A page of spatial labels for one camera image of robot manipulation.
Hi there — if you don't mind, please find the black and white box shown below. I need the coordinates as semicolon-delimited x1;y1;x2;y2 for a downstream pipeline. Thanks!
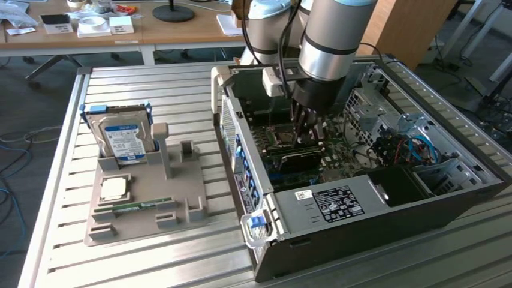
39;14;74;34

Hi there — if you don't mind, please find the blue case release latch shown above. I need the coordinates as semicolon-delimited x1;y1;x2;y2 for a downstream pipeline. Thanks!
247;211;267;232

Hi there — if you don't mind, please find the small white box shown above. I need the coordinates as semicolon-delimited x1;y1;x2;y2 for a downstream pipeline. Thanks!
108;16;135;35

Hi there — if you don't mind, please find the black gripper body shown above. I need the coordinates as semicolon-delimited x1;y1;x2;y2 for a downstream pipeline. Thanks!
291;76;347;110

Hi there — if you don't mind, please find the black lamp base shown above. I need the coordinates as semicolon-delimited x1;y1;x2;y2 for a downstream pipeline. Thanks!
152;0;196;22

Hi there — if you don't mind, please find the brown cardboard box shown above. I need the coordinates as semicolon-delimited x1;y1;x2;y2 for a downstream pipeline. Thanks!
231;0;251;22

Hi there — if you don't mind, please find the grey power supply unit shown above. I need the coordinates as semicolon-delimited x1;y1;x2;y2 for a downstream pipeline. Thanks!
271;175;391;235

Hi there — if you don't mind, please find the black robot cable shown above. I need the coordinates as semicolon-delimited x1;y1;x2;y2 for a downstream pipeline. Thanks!
278;0;306;97

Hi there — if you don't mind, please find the grey PC case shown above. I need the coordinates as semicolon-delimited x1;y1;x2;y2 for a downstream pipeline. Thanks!
211;53;510;283

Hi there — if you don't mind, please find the white floor cable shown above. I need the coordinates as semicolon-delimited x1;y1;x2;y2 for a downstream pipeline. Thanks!
0;125;62;145

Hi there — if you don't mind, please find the white tape roll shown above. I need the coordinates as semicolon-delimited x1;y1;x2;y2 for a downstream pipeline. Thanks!
78;16;106;32

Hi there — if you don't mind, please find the silver disk bay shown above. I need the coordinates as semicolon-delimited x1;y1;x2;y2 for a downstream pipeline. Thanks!
411;154;487;197

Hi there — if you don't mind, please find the blue floor cable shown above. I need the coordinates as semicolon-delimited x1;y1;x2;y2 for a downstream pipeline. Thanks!
0;143;31;259

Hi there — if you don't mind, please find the blue disk wire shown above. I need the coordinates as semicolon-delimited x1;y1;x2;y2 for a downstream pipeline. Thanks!
402;134;442;166

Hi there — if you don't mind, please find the black graphics card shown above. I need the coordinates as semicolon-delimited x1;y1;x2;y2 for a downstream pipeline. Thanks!
278;149;323;175

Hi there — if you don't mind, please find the metal CPU socket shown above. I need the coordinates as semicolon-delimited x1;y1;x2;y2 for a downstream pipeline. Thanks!
266;125;299;148

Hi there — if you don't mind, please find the silver CPU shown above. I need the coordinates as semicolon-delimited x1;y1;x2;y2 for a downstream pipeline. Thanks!
99;178;130;202

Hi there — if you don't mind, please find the white paper stack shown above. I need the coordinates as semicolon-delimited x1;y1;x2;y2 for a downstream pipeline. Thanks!
216;14;246;37

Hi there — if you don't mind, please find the grey plastic parts rack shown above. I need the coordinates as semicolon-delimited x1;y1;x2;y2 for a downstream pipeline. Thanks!
83;122;214;247

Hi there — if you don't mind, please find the flat white box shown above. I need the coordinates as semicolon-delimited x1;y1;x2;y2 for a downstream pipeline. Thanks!
76;22;114;38

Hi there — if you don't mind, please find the hard disk with blue carrier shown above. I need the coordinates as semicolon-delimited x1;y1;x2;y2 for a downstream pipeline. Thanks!
79;103;158;166

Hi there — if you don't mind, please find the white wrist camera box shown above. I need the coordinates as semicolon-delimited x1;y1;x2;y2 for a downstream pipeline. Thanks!
262;66;299;97

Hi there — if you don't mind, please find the clear plastic bag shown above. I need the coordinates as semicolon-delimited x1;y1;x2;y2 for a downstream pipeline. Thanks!
0;0;39;28

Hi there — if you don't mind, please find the green motherboard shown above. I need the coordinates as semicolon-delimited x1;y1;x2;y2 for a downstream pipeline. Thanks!
250;115;386;191

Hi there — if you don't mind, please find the wooden desk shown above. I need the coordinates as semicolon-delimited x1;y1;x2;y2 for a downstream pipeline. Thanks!
0;0;258;65

